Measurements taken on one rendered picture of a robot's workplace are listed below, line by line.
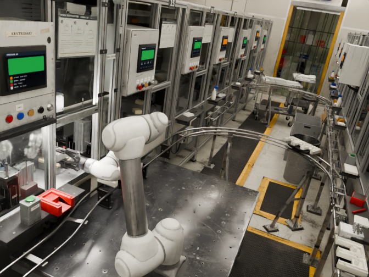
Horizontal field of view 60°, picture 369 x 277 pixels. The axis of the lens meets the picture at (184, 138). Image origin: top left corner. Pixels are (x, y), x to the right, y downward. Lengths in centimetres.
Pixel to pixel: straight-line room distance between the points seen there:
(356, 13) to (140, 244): 887
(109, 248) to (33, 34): 117
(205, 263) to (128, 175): 75
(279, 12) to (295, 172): 606
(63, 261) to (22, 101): 84
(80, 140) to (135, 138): 101
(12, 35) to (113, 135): 58
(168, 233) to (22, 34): 113
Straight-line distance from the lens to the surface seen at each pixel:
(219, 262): 196
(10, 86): 155
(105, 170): 194
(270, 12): 983
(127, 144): 139
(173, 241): 169
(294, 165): 454
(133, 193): 148
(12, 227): 177
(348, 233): 215
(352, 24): 974
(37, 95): 169
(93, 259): 189
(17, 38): 157
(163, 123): 149
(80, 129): 234
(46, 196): 189
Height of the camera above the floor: 197
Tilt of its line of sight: 22 degrees down
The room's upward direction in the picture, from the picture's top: 9 degrees clockwise
